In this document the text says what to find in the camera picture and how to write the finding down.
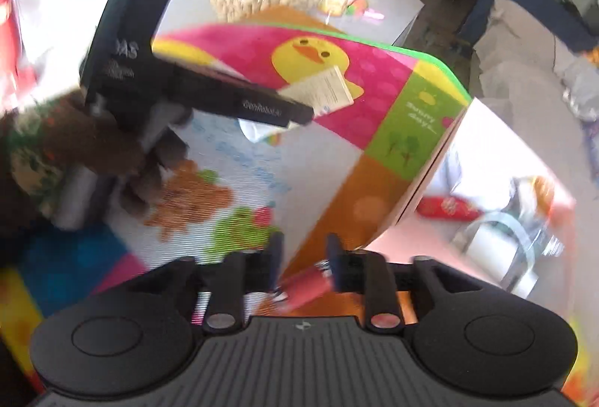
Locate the red tube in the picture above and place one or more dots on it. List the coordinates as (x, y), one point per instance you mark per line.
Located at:
(304, 290)

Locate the person's left hand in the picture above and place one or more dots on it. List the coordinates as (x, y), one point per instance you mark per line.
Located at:
(157, 175)

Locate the white side table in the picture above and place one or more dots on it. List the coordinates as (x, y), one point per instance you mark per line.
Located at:
(388, 21)

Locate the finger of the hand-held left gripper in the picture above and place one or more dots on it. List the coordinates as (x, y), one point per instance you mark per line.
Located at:
(243, 100)

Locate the clear plastic packet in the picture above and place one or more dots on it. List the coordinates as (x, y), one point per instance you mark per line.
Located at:
(580, 79)

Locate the pink cardboard box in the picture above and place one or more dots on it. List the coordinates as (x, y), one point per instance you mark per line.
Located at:
(430, 257)

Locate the person's left forearm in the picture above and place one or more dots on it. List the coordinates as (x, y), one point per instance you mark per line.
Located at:
(84, 145)

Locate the cream tube white cap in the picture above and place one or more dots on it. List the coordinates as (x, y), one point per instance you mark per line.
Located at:
(486, 250)

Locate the wooden table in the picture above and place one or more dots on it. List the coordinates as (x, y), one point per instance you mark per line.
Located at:
(290, 14)

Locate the colourful cartoon play mat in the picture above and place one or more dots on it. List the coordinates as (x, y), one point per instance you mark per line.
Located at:
(327, 164)

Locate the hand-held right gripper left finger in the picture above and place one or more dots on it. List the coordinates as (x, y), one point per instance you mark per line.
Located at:
(276, 258)

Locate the white carton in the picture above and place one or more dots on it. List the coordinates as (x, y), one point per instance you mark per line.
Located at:
(323, 91)

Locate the red snack packet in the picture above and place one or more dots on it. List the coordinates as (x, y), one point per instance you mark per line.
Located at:
(447, 208)

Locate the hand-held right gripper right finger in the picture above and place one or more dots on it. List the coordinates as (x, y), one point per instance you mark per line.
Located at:
(334, 264)

